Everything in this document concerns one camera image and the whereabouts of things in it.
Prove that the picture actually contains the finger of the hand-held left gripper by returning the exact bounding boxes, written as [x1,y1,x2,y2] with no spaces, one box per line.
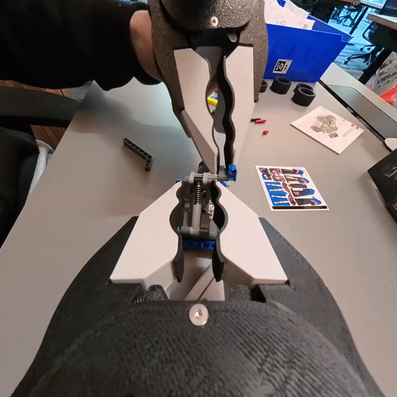
[215,46,256,165]
[174,47,220,175]

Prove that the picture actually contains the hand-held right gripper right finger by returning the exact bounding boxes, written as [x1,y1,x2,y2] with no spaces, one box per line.
[212,182,288,301]

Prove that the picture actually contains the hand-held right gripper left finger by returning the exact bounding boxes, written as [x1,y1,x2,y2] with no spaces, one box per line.
[109,182,187,301]

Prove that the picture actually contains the blue grey lego model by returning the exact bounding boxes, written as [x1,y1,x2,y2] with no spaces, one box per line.
[175,163,239,250]

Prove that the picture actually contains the dark grey angled lego beam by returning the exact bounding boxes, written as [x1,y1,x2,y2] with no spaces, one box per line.
[122,138,153,172]

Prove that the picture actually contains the lego sticker sheet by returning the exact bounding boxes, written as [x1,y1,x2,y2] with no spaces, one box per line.
[255,165,330,212]

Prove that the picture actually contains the lego set box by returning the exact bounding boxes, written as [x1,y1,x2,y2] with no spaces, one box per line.
[367,152,397,222]

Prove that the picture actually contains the person's left hand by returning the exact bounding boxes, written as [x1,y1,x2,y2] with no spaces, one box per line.
[130,10,162,83]

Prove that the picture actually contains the blue bin with white label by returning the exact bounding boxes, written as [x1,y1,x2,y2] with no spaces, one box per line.
[264,14,353,83]

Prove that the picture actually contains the white paper sheets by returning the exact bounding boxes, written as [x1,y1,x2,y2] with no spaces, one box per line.
[265,0,316,30]

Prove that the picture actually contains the small booklet with buggy cover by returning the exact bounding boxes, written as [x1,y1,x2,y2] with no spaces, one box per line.
[291,106,365,154]

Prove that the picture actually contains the dark computer monitor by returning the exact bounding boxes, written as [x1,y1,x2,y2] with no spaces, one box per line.
[319,62,397,139]

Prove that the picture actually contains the light grey hooded garment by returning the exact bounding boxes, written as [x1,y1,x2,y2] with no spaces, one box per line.
[30,140,55,199]

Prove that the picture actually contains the printed cardboard sign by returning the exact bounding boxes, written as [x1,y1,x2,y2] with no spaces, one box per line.
[371,51,397,93]

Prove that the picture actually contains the orange traffic cone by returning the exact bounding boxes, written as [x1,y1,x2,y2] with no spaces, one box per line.
[380,83,397,105]

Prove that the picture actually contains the wooden cabinet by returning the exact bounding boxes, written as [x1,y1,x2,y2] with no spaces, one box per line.
[0,80,75,150]

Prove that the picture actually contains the person's black clothed body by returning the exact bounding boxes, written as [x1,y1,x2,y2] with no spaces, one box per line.
[0,127,39,245]

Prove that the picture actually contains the dark desk with black legs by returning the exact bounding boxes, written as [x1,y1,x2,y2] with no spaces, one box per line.
[361,12,397,85]

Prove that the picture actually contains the black mesh chair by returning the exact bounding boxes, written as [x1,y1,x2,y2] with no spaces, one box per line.
[0,86,82,128]

